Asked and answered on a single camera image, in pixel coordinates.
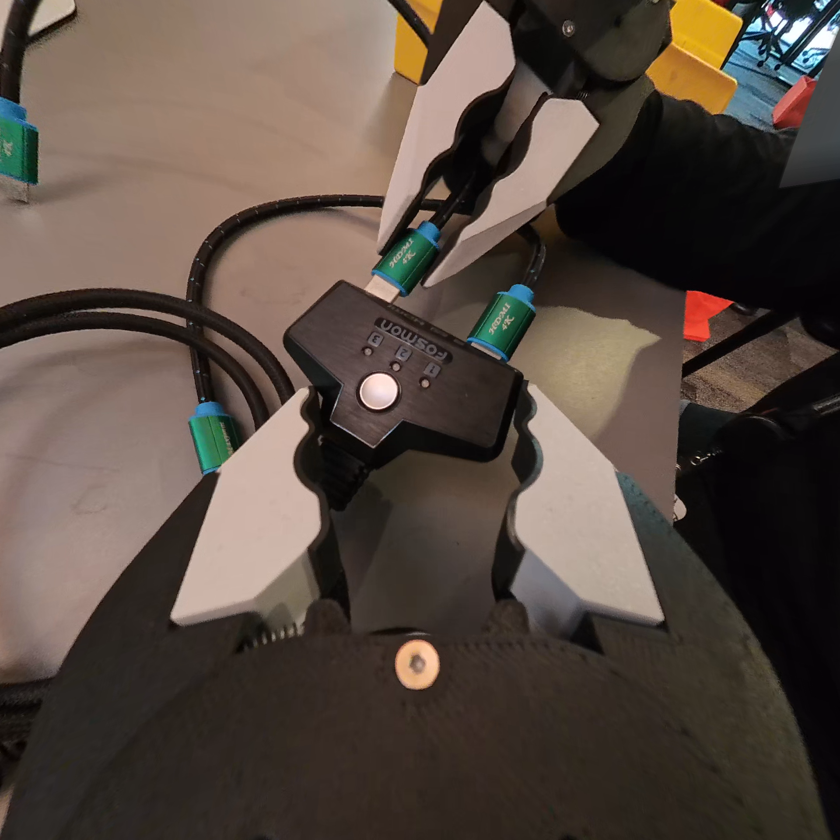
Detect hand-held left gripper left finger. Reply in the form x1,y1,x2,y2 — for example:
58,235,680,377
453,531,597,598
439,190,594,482
171,386,352,627

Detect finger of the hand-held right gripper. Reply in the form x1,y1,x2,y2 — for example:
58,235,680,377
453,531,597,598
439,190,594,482
378,0,518,258
422,94,602,290

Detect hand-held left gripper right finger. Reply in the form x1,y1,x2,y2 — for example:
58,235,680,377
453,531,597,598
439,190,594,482
492,382,665,626

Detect green plug hdmi cable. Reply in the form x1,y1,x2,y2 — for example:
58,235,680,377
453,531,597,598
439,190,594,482
185,193,547,478
0,0,487,301

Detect black hdmi switch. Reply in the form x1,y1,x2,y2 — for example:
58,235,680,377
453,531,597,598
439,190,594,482
283,281,525,463

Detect thick black braided cable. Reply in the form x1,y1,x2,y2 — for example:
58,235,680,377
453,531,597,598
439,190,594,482
0,289,376,772

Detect yellow plastic bin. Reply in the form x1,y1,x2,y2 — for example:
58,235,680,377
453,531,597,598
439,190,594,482
394,0,744,114

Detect person's black pants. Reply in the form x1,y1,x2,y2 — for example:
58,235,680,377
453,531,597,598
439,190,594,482
676,315,840,840

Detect red orange box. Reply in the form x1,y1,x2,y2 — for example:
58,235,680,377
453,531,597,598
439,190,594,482
773,74,819,129

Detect orange cloth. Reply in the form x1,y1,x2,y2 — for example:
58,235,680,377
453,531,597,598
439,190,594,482
682,290,736,342

